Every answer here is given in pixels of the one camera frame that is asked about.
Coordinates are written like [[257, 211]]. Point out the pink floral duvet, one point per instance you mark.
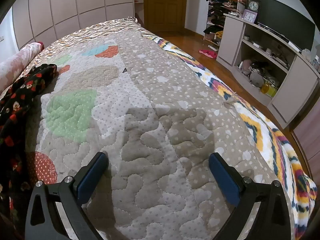
[[15, 61]]

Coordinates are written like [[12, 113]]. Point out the wooden door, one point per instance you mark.
[[166, 3]]

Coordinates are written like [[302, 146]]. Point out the geometric patterned bed sheet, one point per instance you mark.
[[100, 28]]

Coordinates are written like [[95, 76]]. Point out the shelf rack with clothes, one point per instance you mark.
[[217, 10]]

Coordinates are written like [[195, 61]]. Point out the quilted polka dot bedspread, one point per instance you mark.
[[150, 105]]

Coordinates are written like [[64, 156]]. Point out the colourful zigzag fleece blanket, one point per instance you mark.
[[265, 130]]

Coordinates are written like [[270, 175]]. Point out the black floral dress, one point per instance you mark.
[[15, 110]]

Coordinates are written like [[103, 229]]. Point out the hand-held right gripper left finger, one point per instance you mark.
[[92, 175]]

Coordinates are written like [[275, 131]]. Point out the flat screen television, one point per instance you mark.
[[285, 21]]

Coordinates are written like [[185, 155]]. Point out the dark ornate table clock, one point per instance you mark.
[[253, 5]]

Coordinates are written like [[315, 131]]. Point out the white narrow open shelf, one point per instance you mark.
[[139, 10]]

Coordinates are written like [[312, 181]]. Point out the pink square clock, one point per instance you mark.
[[249, 16]]

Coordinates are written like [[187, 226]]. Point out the yellow container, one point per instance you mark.
[[266, 88]]

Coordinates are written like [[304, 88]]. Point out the pink slippers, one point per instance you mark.
[[208, 53]]

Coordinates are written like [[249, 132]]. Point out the pale pink wardrobe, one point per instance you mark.
[[65, 2]]

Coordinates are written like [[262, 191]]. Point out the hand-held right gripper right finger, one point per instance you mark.
[[224, 177]]

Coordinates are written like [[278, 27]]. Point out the white television cabinet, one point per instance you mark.
[[231, 42]]

